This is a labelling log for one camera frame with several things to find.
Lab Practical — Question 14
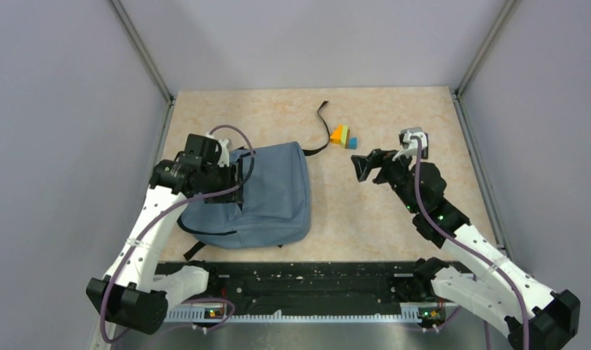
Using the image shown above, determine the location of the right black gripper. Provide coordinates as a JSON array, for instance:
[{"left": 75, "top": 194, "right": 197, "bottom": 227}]
[{"left": 353, "top": 147, "right": 420, "bottom": 214}]

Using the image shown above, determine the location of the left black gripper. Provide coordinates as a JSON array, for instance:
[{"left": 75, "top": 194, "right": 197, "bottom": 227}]
[{"left": 200, "top": 160, "right": 243, "bottom": 203}]

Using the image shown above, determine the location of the blue student backpack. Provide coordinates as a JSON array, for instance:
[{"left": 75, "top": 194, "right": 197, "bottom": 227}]
[{"left": 177, "top": 141, "right": 326, "bottom": 260}]

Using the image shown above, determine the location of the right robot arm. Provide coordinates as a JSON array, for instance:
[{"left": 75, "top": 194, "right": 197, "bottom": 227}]
[{"left": 351, "top": 149, "right": 580, "bottom": 349}]

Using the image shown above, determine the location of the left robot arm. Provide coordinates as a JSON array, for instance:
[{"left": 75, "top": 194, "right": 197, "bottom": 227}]
[{"left": 86, "top": 133, "right": 243, "bottom": 335}]

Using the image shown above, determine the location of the coloured sticky note stack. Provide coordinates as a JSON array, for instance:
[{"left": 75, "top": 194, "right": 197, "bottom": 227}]
[{"left": 329, "top": 124, "right": 358, "bottom": 149}]

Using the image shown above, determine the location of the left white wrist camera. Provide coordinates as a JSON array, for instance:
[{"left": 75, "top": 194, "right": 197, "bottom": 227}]
[{"left": 217, "top": 139, "right": 231, "bottom": 168}]

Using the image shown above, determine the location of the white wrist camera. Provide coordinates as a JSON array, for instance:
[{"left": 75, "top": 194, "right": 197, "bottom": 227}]
[
  {"left": 392, "top": 127, "right": 428, "bottom": 161},
  {"left": 217, "top": 139, "right": 231, "bottom": 168}
]

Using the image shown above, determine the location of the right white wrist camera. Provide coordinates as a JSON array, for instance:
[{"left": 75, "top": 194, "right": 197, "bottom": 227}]
[{"left": 392, "top": 127, "right": 428, "bottom": 161}]

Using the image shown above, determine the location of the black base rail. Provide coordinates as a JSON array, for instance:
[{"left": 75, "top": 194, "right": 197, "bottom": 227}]
[{"left": 165, "top": 260, "right": 463, "bottom": 320}]

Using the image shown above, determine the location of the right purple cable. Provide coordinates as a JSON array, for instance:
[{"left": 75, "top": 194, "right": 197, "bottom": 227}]
[{"left": 410, "top": 135, "right": 533, "bottom": 350}]

